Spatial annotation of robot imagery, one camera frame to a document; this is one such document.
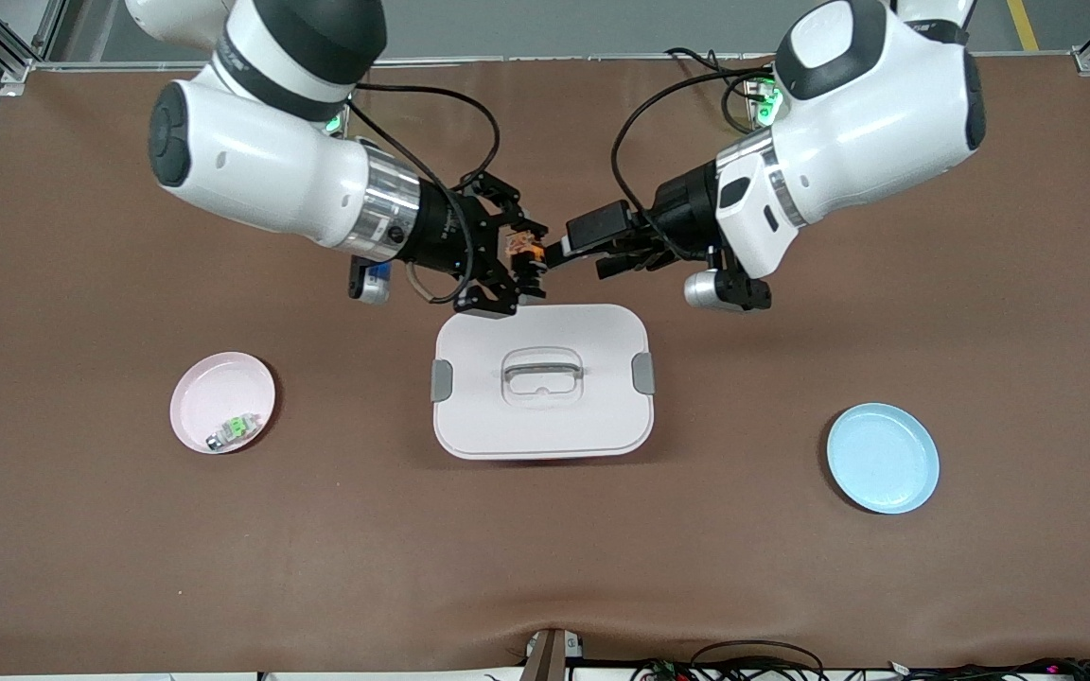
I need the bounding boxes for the orange push-button switch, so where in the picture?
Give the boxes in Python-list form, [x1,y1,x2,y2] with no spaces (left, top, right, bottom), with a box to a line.
[504,232,546,277]

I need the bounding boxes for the light blue round plate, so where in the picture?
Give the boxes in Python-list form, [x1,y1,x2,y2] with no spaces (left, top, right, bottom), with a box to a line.
[826,403,941,515]

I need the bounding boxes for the brown table edge bracket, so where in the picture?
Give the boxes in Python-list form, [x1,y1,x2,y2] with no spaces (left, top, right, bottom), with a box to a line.
[519,628,585,681]

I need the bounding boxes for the green push-button switch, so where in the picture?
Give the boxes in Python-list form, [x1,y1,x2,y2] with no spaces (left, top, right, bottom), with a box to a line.
[205,413,262,452]

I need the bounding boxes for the black cable bundle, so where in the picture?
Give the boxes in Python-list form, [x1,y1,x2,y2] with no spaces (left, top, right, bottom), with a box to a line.
[635,657,1090,681]

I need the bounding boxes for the white lidded box grey latches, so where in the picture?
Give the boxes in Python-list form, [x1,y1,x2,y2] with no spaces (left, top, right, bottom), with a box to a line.
[431,304,657,462]

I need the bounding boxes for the black left base cables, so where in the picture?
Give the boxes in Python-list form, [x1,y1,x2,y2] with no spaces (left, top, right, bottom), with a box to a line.
[665,45,773,129]

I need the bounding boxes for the black looped cable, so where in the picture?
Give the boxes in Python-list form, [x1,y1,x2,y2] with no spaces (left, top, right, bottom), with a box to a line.
[690,640,827,681]

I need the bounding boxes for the pink round plate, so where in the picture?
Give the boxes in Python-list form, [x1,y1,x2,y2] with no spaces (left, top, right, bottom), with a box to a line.
[169,352,277,456]

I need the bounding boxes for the brown table mat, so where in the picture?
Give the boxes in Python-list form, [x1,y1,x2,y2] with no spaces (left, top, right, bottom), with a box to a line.
[0,55,1090,677]

